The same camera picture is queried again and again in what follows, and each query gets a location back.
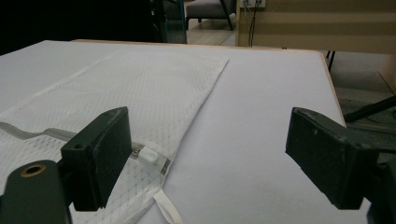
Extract black cable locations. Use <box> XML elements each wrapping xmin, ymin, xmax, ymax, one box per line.
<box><xmin>247</xmin><ymin>0</ymin><xmax>262</xmax><ymax>48</ymax></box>

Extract dark glass panel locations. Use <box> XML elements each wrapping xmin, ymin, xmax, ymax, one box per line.
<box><xmin>150</xmin><ymin>0</ymin><xmax>188</xmax><ymax>44</ymax></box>

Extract grey upholstered chair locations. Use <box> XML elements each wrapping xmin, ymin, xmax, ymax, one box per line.
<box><xmin>185</xmin><ymin>0</ymin><xmax>237</xmax><ymax>32</ymax></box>

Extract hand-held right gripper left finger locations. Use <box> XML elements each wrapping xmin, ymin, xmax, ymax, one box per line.
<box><xmin>60</xmin><ymin>106</ymin><xmax>134</xmax><ymax>213</ymax></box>

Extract black metal stand leg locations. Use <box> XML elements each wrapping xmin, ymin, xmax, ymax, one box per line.
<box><xmin>344</xmin><ymin>95</ymin><xmax>396</xmax><ymax>123</ymax></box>

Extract white mesh garment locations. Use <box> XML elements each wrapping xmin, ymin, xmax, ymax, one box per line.
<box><xmin>0</xmin><ymin>50</ymin><xmax>230</xmax><ymax>224</ymax></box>

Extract white wall socket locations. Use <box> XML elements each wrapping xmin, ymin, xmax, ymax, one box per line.
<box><xmin>242</xmin><ymin>0</ymin><xmax>267</xmax><ymax>9</ymax></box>

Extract beige wooden panel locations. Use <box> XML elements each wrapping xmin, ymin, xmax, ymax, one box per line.
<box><xmin>235</xmin><ymin>0</ymin><xmax>396</xmax><ymax>54</ymax></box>

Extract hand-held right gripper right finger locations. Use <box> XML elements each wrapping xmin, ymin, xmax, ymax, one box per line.
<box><xmin>285</xmin><ymin>106</ymin><xmax>380</xmax><ymax>210</ymax></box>

